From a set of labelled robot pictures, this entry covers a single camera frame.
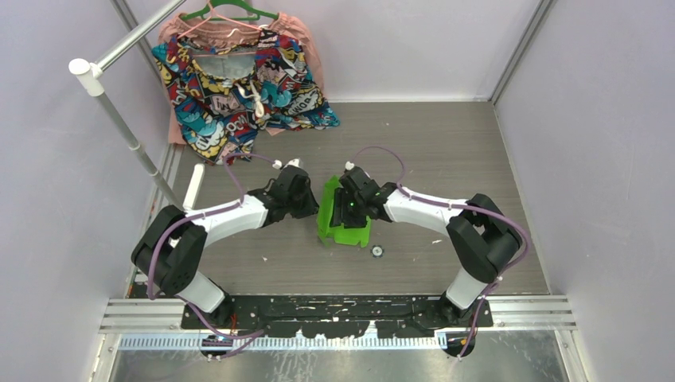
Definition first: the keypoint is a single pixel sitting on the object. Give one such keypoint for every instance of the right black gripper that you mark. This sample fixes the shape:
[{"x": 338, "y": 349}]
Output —
[{"x": 340, "y": 215}]

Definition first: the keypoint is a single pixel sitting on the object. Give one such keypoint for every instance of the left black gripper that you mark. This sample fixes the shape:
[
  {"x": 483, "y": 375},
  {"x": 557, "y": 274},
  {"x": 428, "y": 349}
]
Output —
[{"x": 312, "y": 206}]

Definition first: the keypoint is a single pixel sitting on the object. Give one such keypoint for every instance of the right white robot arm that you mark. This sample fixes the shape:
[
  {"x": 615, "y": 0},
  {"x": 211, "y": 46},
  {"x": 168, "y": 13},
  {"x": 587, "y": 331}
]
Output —
[{"x": 484, "y": 240}]

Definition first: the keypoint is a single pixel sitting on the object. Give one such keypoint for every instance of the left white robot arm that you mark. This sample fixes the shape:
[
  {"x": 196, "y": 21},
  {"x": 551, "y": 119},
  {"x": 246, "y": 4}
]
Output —
[{"x": 170, "y": 251}]

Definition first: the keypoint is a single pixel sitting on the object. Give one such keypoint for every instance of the colorful patterned shirt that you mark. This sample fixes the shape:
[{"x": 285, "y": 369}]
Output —
[{"x": 225, "y": 83}]

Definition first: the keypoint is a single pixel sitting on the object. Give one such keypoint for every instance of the green clothes hanger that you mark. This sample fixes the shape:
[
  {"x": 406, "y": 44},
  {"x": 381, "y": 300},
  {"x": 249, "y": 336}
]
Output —
[{"x": 236, "y": 10}]

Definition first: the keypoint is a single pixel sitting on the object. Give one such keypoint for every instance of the metal clothes rack pole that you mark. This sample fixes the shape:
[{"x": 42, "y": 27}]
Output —
[{"x": 89, "y": 73}]

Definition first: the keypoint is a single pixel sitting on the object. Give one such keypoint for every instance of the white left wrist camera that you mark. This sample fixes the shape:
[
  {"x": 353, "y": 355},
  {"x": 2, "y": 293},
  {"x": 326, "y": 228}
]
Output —
[{"x": 287, "y": 163}]

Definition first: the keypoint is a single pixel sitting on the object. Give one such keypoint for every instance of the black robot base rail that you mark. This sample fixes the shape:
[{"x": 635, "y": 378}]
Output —
[{"x": 341, "y": 316}]

